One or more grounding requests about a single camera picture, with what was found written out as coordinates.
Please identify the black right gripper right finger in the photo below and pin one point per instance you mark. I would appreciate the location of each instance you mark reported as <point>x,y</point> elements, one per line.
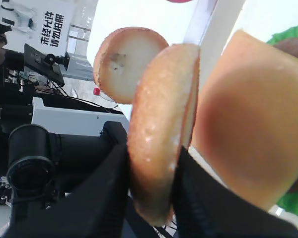
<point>206,209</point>

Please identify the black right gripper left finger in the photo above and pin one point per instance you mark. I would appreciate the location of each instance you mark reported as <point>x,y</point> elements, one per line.
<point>96,209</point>

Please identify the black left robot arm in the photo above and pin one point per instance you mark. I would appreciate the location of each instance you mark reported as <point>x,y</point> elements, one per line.
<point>67,186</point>

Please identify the flat orange cheese slice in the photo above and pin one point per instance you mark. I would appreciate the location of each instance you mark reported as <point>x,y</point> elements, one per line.
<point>250,119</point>

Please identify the green lettuce on tray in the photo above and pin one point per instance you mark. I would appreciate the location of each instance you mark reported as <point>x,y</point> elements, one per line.
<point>289,202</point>

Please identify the left bread bun slice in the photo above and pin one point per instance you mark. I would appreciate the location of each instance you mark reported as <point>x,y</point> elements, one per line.
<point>122,58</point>

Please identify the red tomato slice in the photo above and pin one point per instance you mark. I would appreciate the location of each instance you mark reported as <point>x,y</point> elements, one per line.
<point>179,1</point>

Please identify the white cabinet box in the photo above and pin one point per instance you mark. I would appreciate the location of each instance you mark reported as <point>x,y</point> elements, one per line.
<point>73,122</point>

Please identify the red capped bottle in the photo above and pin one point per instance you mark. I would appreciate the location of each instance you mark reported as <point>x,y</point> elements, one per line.
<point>98,92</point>

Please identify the black monitor on stand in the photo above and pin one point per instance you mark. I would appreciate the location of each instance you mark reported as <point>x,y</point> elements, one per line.
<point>46,65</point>

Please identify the white sign with chinese text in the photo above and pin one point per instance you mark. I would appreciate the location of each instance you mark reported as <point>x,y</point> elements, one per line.
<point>51,20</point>

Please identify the left long clear rail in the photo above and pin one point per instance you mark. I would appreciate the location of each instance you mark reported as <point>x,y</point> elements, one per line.
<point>199,22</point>

